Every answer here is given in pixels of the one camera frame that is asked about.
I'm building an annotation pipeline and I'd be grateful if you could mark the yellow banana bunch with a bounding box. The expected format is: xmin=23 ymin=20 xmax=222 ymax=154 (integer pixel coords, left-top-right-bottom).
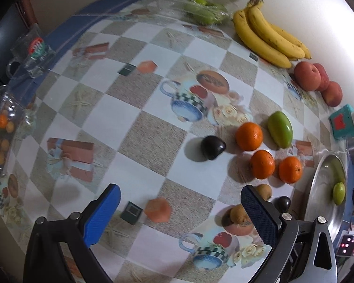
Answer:
xmin=232 ymin=0 xmax=312 ymax=69

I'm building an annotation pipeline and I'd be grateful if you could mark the red apple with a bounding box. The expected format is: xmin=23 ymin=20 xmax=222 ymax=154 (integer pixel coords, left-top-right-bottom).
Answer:
xmin=313 ymin=63 xmax=330 ymax=92
xmin=321 ymin=81 xmax=343 ymax=107
xmin=293 ymin=61 xmax=321 ymax=91

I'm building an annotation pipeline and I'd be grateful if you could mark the checkered printed tablecloth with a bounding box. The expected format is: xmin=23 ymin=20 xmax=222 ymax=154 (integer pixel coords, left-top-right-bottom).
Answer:
xmin=0 ymin=0 xmax=354 ymax=283

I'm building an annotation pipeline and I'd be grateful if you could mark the clear plastic fruit container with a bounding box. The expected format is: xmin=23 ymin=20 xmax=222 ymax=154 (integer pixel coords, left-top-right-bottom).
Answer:
xmin=0 ymin=85 xmax=33 ymax=177

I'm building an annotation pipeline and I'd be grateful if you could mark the black avocado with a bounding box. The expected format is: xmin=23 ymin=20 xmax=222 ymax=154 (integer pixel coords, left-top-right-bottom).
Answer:
xmin=201 ymin=136 xmax=227 ymax=161

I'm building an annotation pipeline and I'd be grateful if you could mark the dark round fruit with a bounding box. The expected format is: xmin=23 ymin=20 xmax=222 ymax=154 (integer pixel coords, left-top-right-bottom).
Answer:
xmin=272 ymin=196 xmax=291 ymax=213

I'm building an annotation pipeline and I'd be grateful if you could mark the teal box with red label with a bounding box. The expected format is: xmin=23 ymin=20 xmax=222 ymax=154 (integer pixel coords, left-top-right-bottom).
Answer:
xmin=329 ymin=104 xmax=354 ymax=140

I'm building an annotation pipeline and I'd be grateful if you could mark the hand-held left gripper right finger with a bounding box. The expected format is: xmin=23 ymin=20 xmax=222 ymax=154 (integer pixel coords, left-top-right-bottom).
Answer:
xmin=241 ymin=185 xmax=338 ymax=283

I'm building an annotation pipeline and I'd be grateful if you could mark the glass mug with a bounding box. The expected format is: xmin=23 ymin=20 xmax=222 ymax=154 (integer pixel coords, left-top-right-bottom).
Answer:
xmin=6 ymin=24 xmax=56 ymax=79

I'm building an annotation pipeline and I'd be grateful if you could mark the metal bowl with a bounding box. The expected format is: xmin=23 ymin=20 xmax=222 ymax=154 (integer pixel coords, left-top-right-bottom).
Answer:
xmin=304 ymin=151 xmax=348 ymax=244

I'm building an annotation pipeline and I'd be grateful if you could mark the clear bag of green fruits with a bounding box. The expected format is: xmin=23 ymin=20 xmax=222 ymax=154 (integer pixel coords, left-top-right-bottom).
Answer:
xmin=156 ymin=0 xmax=233 ymax=25

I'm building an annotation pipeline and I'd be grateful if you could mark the green mango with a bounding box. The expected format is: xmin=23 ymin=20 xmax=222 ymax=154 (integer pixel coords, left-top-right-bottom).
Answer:
xmin=267 ymin=111 xmax=293 ymax=149

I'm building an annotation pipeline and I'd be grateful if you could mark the orange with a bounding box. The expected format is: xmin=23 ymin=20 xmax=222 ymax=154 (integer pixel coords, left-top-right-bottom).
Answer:
xmin=278 ymin=156 xmax=303 ymax=184
xmin=235 ymin=122 xmax=264 ymax=151
xmin=251 ymin=150 xmax=276 ymax=180

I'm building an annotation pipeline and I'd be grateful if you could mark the phone with red lights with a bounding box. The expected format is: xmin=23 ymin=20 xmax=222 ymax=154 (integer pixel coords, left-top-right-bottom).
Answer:
xmin=336 ymin=233 xmax=354 ymax=257

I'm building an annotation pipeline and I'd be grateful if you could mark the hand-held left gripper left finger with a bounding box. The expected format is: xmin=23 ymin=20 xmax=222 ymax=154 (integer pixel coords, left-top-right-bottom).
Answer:
xmin=23 ymin=183 xmax=122 ymax=283

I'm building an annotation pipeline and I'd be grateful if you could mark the green lime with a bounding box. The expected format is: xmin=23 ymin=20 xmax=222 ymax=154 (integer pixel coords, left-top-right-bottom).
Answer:
xmin=333 ymin=182 xmax=346 ymax=206

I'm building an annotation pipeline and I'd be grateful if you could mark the brown kiwi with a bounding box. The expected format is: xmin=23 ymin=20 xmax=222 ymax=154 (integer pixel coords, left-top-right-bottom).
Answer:
xmin=229 ymin=203 xmax=253 ymax=225
xmin=255 ymin=183 xmax=273 ymax=201

